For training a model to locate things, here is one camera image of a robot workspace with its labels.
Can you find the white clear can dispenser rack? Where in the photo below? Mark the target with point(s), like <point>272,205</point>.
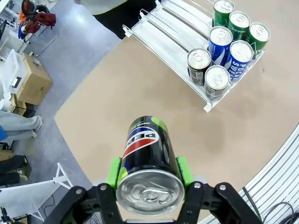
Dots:
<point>163,30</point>

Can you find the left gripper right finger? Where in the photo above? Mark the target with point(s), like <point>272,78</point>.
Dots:
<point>205,200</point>

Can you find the large cardboard box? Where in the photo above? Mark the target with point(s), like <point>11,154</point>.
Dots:
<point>35,79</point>

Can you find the chair with piled clothes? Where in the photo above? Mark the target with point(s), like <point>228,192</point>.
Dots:
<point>39,19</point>

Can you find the blue Pocari Sweat can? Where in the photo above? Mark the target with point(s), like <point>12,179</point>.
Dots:
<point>219,44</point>
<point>238,63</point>

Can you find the clear plastic storage box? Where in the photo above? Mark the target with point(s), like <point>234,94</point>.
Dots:
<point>11,67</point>

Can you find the black Pepsi can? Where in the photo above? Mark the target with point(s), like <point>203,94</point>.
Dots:
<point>144,144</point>
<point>198,63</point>
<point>216,81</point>

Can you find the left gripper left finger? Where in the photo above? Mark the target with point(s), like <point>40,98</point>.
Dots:
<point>93,203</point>

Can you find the green Chilsung cider can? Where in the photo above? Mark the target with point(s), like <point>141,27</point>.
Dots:
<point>223,11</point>
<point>239,23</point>
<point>258,37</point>

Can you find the white folding table frame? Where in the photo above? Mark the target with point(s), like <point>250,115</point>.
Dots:
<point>25,193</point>

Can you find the bystander in grey trousers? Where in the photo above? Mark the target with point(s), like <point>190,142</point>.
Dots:
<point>18,123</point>

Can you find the aluminium profile frame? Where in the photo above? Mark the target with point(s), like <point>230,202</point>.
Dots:
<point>275,175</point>

